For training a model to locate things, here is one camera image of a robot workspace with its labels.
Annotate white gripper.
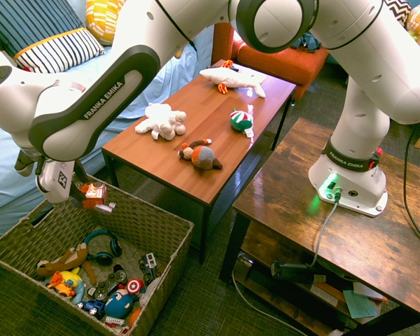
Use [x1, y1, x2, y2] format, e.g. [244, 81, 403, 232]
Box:
[36, 160, 92, 209]

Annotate small orange toy box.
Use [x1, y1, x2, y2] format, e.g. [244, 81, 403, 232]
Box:
[78, 181, 118, 215]

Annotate grey wicker basket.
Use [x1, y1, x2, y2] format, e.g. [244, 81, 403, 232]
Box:
[0, 174, 195, 336]

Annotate grey blue toy vehicle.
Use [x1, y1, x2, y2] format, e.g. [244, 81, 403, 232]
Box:
[137, 252, 160, 285]

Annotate blue toy car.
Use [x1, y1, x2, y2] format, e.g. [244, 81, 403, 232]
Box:
[76, 298, 106, 320]

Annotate red white toy fire truck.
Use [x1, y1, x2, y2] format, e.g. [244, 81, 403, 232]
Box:
[104, 314, 132, 336]

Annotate blue black headphones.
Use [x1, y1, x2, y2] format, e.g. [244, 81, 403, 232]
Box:
[83, 228, 124, 267]

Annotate brown sloth plush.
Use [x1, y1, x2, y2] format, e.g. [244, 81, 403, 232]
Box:
[35, 243, 98, 286]

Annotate light blue covered sofa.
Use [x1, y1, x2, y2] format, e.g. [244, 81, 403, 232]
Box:
[0, 0, 215, 246]

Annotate yellow plush with orange truck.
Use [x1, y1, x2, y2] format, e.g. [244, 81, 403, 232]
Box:
[44, 267, 85, 305]

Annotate black game controller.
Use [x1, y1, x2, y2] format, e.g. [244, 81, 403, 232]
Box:
[87, 264, 129, 302]

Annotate white unicorn plush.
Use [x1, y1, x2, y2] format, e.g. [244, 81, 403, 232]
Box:
[134, 102, 188, 142]

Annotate Captain America plush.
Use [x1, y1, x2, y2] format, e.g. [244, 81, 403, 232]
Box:
[104, 277, 146, 320]

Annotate brown grey monkey plush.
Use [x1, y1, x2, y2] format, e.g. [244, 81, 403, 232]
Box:
[176, 138, 224, 172]

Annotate orange ball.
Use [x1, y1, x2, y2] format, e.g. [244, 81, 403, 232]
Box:
[128, 307, 144, 329]

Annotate reddish wood coffee table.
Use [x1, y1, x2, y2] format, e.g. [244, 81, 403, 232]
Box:
[101, 59, 298, 265]

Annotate blue striped pillow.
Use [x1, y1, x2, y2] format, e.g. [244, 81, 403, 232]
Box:
[0, 0, 106, 75]

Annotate yellow white patterned bolster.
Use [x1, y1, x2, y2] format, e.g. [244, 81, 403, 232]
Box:
[85, 0, 127, 48]

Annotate peppermint candy plush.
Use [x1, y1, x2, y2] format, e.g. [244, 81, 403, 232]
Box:
[229, 104, 256, 138]

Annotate white whale plush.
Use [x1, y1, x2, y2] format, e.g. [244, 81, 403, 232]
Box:
[199, 66, 267, 99]

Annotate rustic brown robot stand table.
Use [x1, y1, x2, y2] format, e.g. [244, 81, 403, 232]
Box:
[218, 117, 420, 336]

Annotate black power adapter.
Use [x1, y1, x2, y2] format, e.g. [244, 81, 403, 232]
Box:
[269, 260, 318, 285]

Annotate orange armchair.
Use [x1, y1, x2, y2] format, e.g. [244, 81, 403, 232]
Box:
[211, 22, 330, 103]

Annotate teal paper sheet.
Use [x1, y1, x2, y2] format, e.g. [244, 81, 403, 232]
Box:
[342, 289, 379, 320]

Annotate black white chevron pillow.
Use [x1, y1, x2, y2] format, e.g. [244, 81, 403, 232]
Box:
[382, 0, 414, 27]

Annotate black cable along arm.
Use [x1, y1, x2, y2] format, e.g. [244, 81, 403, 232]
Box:
[153, 0, 199, 53]

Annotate white floor cable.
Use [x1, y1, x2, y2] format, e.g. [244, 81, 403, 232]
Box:
[230, 256, 304, 336]

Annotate robot base cable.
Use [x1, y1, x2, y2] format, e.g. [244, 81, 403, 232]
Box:
[307, 188, 343, 270]

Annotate black hanging cable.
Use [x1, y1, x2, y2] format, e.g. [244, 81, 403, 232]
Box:
[402, 122, 420, 253]

